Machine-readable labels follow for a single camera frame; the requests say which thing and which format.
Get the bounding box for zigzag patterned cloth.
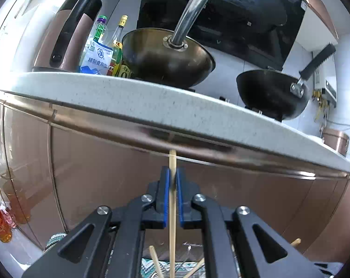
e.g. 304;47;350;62
43;232;170;278

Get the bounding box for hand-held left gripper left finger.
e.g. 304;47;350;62
21;166;171;278

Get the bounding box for long bamboo chopstick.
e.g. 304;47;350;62
169;149;177;278

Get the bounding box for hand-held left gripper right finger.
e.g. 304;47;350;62
176;167;323;278

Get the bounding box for black wok with black handle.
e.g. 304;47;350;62
236;43;337;121

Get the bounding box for set of bamboo chopsticks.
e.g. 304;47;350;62
149;238;302;278

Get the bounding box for white and blue salt bag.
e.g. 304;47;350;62
78;39;114;76

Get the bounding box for white stone countertop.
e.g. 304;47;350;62
0;72;350;175

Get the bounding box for white water heater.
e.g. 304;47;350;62
312;51;338;105

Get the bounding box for clear bottle with green cap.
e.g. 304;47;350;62
86;16;109;53

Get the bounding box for black range hood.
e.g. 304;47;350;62
136;0;306;72

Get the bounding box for pink and black thermos kettle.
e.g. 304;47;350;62
32;0;103;73

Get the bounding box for yellow gas pipes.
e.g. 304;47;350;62
313;92;329;122

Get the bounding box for copper rice cooker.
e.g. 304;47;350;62
322;127;350;156

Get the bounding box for metal wire chopstick holder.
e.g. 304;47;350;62
140;242;240;278

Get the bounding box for copper upper cabinet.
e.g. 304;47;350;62
291;0;339;40

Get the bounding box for brass wok with steel handle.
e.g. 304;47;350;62
122;0;225;89

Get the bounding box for clear bottle with yellow cap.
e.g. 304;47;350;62
107;15;129;76

